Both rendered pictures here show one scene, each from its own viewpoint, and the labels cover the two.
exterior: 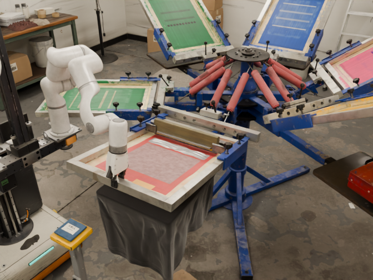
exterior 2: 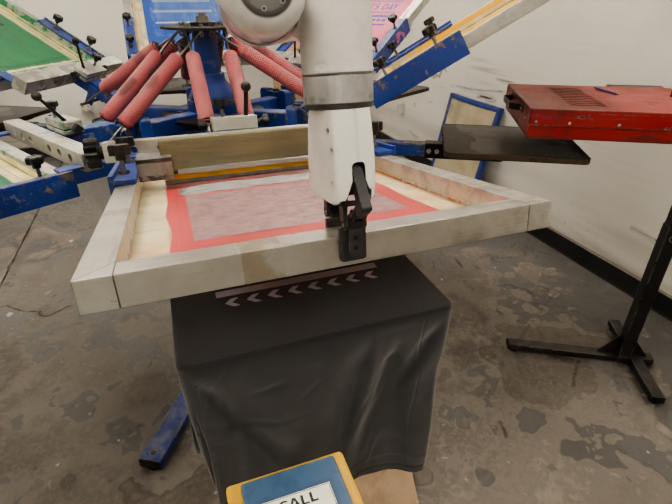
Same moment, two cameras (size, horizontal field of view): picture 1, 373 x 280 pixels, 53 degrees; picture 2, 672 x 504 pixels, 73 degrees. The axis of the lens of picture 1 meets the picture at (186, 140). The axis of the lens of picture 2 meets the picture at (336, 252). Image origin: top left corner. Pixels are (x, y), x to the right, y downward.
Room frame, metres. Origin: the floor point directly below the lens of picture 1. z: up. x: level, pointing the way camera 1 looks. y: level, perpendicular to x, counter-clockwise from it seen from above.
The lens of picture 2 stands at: (0.99, 0.68, 1.40)
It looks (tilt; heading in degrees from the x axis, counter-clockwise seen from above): 29 degrees down; 309
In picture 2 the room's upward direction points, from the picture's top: straight up
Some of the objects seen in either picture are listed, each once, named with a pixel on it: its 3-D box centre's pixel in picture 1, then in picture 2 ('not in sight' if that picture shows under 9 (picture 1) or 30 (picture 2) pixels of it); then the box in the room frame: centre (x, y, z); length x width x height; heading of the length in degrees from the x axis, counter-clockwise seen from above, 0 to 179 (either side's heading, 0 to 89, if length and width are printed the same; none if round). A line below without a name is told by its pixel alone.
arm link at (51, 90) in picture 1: (55, 90); not in sight; (1.74, 0.67, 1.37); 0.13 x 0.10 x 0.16; 132
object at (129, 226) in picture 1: (134, 237); (328, 425); (1.35, 0.26, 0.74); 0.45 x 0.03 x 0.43; 59
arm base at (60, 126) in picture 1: (57, 117); not in sight; (1.74, 0.69, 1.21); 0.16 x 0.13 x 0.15; 53
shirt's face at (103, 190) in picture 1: (159, 180); (288, 259); (1.55, 0.14, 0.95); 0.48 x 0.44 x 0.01; 149
